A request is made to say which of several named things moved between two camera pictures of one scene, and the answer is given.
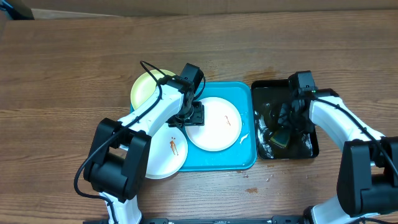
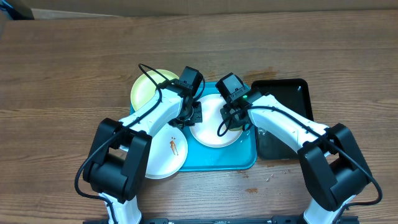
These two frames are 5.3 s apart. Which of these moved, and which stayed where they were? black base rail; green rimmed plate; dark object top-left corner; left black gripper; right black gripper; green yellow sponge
Moved: right black gripper; green yellow sponge
Stayed: left black gripper; dark object top-left corner; green rimmed plate; black base rail
